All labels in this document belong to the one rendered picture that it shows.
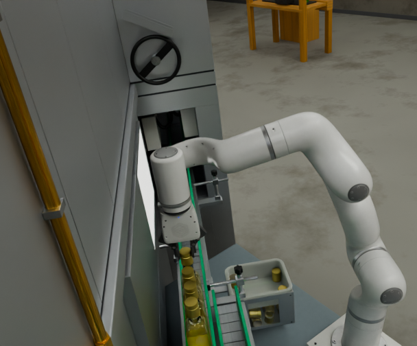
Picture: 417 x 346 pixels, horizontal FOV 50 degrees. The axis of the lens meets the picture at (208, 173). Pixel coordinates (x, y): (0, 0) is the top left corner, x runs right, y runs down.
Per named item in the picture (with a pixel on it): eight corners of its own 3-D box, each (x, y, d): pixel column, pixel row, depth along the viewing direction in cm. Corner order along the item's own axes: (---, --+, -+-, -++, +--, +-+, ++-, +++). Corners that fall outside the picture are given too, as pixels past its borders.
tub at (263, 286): (225, 283, 174) (223, 266, 170) (282, 273, 175) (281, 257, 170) (232, 318, 159) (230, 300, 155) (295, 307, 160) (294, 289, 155)
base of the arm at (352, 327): (353, 316, 168) (360, 279, 158) (399, 349, 154) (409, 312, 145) (319, 342, 158) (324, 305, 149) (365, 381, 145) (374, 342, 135)
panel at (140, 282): (148, 193, 195) (132, 121, 178) (154, 192, 195) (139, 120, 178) (146, 375, 117) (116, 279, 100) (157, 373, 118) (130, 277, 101)
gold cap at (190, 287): (185, 293, 122) (182, 281, 120) (198, 291, 122) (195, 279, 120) (186, 303, 119) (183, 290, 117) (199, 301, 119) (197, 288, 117)
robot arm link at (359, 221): (366, 298, 137) (348, 263, 151) (404, 285, 136) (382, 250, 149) (321, 173, 112) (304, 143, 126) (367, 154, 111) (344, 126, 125)
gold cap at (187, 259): (181, 259, 131) (178, 247, 129) (193, 257, 131) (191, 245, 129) (181, 267, 128) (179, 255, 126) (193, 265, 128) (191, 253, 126)
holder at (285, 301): (215, 301, 178) (210, 272, 170) (282, 289, 179) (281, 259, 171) (221, 336, 163) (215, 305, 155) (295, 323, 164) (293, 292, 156)
